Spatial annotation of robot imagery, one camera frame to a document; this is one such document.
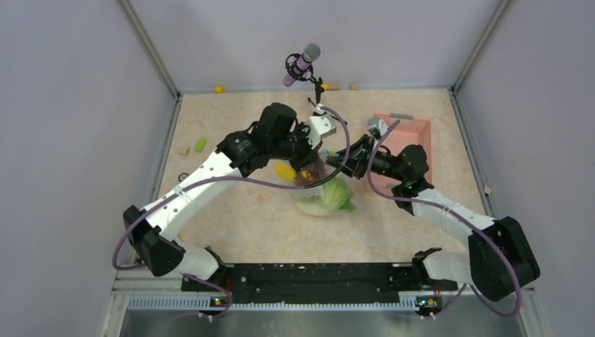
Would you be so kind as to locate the pink plastic perforated basket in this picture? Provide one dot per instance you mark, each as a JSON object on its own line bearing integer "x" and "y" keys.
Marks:
{"x": 409, "y": 131}

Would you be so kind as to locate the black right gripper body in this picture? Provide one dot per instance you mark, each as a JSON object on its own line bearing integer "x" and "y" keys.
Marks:
{"x": 384, "y": 164}

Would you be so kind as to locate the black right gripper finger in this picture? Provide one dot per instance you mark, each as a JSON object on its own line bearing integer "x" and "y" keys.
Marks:
{"x": 359, "y": 150}
{"x": 351, "y": 168}

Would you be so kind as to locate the green cabbage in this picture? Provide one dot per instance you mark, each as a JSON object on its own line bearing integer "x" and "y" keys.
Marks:
{"x": 326, "y": 199}

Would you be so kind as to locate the wooden peg at wall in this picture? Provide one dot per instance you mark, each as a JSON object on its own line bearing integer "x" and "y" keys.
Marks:
{"x": 331, "y": 87}

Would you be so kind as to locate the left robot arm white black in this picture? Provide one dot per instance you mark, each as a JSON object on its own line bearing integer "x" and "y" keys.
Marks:
{"x": 153, "y": 229}

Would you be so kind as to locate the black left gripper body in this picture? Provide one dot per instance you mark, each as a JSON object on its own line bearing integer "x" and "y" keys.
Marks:
{"x": 297, "y": 147}

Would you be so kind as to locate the clear zip bag blue zipper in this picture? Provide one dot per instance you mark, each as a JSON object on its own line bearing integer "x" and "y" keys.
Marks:
{"x": 299, "y": 181}

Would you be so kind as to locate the red apple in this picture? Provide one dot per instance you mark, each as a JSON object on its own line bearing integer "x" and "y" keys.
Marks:
{"x": 314, "y": 171}

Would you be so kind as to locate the grey purple microphone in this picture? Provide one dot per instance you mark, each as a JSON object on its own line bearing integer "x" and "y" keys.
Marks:
{"x": 299, "y": 65}

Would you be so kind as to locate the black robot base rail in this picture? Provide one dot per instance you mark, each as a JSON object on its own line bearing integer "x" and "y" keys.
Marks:
{"x": 325, "y": 283}

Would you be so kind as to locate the small wooden cube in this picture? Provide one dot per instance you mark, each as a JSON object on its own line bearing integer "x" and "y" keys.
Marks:
{"x": 184, "y": 151}

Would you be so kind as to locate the green toy block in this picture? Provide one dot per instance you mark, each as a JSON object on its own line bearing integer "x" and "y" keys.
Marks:
{"x": 200, "y": 144}

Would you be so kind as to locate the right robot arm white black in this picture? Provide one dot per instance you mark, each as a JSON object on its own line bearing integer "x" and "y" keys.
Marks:
{"x": 499, "y": 259}

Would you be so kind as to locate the yellow lemon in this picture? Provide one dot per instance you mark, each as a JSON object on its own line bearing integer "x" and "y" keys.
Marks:
{"x": 285, "y": 171}

